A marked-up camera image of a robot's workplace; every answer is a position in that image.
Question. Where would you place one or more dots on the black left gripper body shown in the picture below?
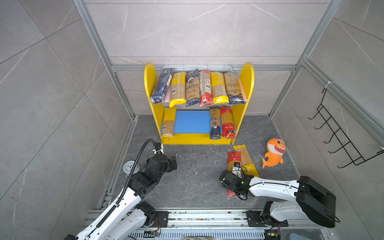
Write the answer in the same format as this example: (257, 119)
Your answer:
(168, 167)

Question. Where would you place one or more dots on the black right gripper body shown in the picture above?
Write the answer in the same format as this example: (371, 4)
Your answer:
(234, 190)

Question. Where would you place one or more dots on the yellow clear spaghetti bag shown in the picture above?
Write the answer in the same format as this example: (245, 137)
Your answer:
(247, 164)

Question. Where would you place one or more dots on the red yellow spaghetti bag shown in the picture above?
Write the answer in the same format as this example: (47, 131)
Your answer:
(232, 158)

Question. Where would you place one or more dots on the yellow top spaghetti bag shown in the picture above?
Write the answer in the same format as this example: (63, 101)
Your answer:
(169, 122)
(178, 89)

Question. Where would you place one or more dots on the blue gold spaghetti bag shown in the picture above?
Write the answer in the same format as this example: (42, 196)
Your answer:
(215, 133)

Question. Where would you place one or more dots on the red spaghetti bag white label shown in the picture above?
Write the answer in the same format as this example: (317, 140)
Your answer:
(205, 88)

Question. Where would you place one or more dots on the blue label spaghetti bag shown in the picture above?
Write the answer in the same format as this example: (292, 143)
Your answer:
(193, 96)

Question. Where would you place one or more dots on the dark blue spaghetti box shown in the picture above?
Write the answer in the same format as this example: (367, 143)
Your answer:
(162, 86)

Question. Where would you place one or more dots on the blue bottom spaghetti bag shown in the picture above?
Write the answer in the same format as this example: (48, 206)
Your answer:
(233, 88)

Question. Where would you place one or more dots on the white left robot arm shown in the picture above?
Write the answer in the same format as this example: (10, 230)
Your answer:
(128, 212)

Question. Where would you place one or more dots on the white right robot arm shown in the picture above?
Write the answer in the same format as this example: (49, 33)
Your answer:
(302, 199)

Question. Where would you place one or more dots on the yellow shelf with coloured boards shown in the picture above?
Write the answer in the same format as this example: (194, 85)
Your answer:
(192, 126)

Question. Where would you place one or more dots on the orange shark plush toy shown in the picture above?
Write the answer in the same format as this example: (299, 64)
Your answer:
(275, 151)

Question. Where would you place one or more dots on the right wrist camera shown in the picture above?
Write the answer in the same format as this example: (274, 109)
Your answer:
(237, 170)

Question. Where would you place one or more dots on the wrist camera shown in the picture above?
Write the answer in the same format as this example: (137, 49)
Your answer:
(158, 148)
(237, 170)

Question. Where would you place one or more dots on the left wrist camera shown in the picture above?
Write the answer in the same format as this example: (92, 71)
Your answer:
(158, 148)

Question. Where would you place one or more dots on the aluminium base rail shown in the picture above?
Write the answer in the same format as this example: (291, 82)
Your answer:
(219, 224)

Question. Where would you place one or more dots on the white wire mesh basket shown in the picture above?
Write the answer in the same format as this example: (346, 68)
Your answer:
(212, 69)

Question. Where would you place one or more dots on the black wire hook rack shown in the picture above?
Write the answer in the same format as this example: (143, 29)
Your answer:
(345, 144)

